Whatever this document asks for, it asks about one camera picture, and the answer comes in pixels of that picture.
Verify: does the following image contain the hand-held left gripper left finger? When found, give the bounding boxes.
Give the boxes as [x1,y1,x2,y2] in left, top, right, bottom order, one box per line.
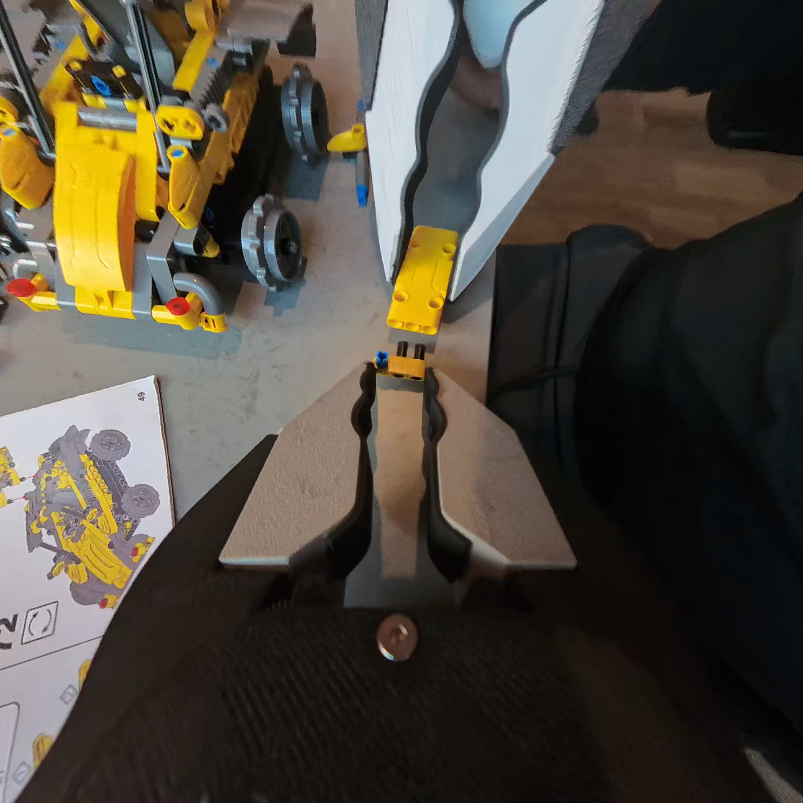
[217,363,377,581]

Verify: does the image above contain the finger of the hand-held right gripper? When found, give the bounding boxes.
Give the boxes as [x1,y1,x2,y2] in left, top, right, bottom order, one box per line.
[365,0,462,284]
[445,0,607,302]

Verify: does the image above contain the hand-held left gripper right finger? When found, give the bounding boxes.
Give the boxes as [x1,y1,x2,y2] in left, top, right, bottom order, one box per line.
[425,364,578,583]

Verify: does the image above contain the short yellow beam with pins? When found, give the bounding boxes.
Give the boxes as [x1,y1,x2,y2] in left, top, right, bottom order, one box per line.
[374,342,427,380]

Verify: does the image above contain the yellow rectangular building panel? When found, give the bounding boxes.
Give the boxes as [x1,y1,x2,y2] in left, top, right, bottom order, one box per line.
[386,226,460,331]

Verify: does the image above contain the person's right forearm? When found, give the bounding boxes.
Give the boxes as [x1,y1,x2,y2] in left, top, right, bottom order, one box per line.
[605,0,803,95]

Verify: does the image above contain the person's right hand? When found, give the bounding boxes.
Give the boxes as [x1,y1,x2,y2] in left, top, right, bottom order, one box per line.
[450,59,506,115]

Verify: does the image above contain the grey shaft with yellow lever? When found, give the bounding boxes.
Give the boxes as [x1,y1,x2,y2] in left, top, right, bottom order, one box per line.
[327,100,372,208]

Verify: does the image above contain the instruction booklet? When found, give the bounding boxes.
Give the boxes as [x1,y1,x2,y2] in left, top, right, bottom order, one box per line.
[0,375,175,791]

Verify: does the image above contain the yellow grey toy vehicle model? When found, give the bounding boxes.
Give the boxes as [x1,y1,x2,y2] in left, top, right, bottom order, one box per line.
[0,0,330,333]

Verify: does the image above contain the grey mesh chair seat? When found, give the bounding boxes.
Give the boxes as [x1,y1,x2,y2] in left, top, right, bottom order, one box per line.
[740,743,803,803]

